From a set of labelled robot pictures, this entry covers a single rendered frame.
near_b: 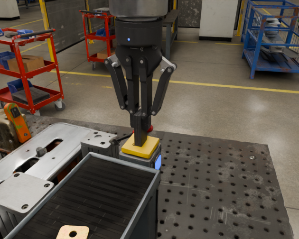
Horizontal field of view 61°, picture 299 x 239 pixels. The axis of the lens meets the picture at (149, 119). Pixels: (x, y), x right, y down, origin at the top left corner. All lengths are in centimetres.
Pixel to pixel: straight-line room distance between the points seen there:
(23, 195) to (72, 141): 34
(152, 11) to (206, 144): 101
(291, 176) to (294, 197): 25
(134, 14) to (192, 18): 716
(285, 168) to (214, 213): 158
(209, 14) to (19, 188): 637
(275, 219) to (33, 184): 81
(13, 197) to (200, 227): 63
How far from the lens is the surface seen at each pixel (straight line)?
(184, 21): 756
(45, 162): 76
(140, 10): 38
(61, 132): 88
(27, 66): 287
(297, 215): 214
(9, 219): 54
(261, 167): 125
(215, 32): 674
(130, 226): 36
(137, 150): 49
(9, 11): 1082
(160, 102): 44
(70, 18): 576
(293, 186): 235
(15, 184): 55
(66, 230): 37
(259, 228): 101
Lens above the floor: 145
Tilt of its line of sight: 30 degrees down
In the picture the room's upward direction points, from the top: straight up
